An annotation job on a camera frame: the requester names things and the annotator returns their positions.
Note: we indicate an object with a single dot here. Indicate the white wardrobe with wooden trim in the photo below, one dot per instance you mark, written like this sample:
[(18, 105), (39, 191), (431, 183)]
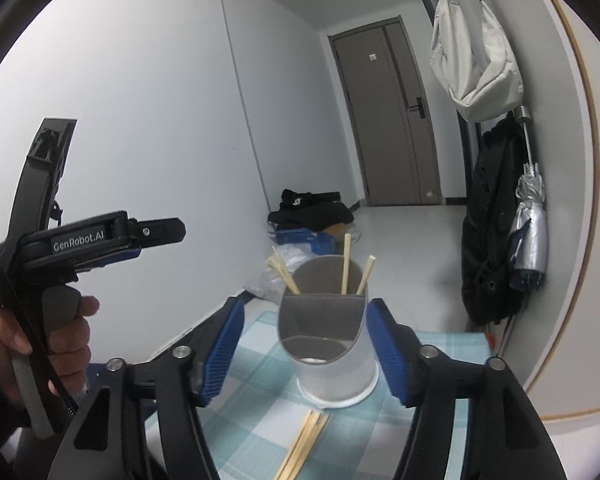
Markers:
[(575, 210)]

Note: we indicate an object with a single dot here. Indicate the brown cardboard box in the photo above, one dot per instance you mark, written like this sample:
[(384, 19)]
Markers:
[(342, 230)]

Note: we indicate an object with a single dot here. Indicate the chopsticks standing in holder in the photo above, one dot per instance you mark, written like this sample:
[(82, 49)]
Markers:
[(292, 260)]

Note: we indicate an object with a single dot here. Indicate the grey door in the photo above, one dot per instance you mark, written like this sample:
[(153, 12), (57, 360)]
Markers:
[(385, 135)]

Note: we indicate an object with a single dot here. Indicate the white shoulder bag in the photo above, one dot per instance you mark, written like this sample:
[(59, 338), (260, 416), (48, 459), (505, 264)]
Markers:
[(475, 60)]

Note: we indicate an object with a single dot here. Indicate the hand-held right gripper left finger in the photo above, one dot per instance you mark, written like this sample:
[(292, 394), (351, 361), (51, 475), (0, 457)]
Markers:
[(222, 350)]

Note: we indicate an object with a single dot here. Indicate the grey plastic parcel bag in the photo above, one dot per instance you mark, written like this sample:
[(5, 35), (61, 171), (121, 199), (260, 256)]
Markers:
[(262, 285)]

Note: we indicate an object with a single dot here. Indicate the white grey utensil holder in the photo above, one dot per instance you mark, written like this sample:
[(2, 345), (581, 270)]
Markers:
[(330, 355)]

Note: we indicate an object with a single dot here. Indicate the small orange object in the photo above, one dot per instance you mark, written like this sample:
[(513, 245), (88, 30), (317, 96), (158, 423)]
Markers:
[(491, 339)]

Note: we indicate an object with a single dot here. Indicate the person's left hand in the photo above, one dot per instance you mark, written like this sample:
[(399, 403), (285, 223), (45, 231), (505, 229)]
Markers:
[(0, 340)]

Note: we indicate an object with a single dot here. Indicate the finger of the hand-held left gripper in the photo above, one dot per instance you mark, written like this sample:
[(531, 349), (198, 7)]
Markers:
[(160, 231), (110, 259)]

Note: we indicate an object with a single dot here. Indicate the blue checkered table mat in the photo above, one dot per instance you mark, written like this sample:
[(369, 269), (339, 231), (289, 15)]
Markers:
[(260, 440)]

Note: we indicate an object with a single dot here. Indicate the black hanging jacket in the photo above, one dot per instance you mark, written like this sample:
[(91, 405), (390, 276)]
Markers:
[(490, 235)]

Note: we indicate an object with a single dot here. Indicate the silver folded umbrella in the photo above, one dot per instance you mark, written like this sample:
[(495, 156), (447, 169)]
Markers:
[(530, 230)]

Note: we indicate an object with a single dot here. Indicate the black clothes pile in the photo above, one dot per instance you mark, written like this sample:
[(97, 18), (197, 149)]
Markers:
[(310, 210)]

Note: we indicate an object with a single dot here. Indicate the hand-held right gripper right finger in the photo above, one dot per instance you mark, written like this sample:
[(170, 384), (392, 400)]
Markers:
[(390, 355)]

